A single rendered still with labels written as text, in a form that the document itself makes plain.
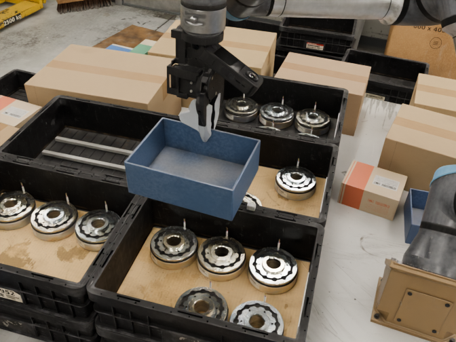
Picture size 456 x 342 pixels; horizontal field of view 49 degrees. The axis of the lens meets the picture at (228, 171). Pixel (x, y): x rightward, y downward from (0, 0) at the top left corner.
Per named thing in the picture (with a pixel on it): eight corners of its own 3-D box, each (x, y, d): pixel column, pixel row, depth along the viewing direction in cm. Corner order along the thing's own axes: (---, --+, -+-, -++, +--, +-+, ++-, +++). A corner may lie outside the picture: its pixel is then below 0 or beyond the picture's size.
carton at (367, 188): (401, 195, 147) (408, 176, 142) (392, 220, 139) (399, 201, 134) (348, 179, 152) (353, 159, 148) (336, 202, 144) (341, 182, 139)
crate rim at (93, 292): (324, 232, 105) (326, 224, 104) (302, 356, 83) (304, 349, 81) (148, 195, 113) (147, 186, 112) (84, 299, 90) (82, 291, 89)
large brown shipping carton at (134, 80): (181, 110, 180) (180, 59, 168) (152, 158, 157) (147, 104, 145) (79, 93, 187) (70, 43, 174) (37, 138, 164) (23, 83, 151)
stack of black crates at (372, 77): (406, 139, 268) (430, 63, 240) (400, 171, 246) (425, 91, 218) (332, 122, 279) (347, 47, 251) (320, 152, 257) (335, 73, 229)
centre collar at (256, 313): (273, 316, 94) (273, 314, 94) (265, 338, 90) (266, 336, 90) (248, 308, 95) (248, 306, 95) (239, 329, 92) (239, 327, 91)
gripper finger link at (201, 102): (204, 117, 93) (205, 74, 88) (212, 119, 92) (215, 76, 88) (193, 128, 89) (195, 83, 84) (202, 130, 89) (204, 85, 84)
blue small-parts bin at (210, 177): (258, 169, 96) (260, 139, 91) (232, 221, 85) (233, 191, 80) (164, 145, 101) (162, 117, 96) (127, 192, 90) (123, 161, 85)
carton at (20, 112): (47, 127, 156) (42, 106, 151) (20, 147, 147) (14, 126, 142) (6, 115, 160) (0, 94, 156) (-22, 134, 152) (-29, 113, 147)
